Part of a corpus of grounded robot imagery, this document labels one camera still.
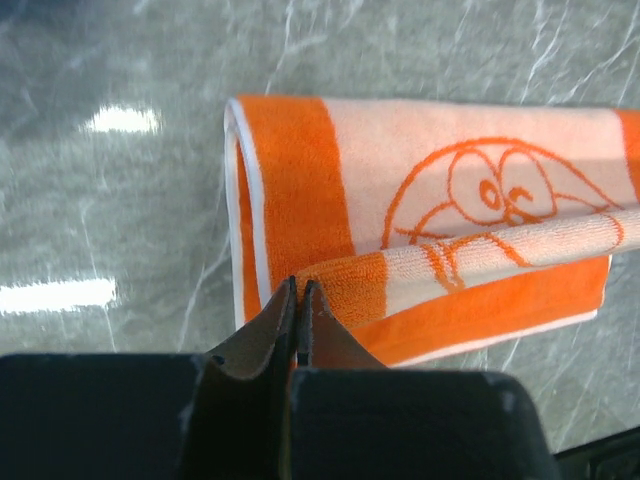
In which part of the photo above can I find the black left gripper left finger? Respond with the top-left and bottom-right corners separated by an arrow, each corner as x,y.
1,279 -> 296,479

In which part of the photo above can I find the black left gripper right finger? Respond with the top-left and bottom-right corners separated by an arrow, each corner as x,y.
289,282 -> 560,479

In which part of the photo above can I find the orange Doraemon towel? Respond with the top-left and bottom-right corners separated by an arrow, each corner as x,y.
224,95 -> 639,365

